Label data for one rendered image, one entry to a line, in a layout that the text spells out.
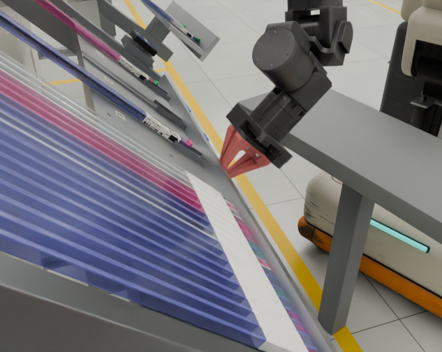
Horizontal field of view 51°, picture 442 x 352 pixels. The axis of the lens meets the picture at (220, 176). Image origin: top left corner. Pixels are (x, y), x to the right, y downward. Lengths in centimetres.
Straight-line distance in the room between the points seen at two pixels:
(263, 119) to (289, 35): 12
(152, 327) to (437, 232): 63
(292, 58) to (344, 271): 72
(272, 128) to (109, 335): 43
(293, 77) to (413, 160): 44
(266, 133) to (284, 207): 115
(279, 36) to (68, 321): 43
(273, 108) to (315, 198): 82
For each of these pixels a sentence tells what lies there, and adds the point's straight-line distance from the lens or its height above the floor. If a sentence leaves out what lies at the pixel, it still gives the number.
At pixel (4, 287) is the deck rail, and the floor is 93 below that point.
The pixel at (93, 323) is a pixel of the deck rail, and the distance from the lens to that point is 24.
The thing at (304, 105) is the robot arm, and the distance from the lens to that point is 63.
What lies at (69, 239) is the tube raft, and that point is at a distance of 27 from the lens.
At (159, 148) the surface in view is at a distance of 57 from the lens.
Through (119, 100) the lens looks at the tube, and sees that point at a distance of 58.
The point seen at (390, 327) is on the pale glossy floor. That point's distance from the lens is 143.
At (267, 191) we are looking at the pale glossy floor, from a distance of 182.
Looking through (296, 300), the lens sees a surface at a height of 73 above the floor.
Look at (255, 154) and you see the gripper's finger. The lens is 64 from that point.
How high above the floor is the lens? 108
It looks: 35 degrees down
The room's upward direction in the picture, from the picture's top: straight up
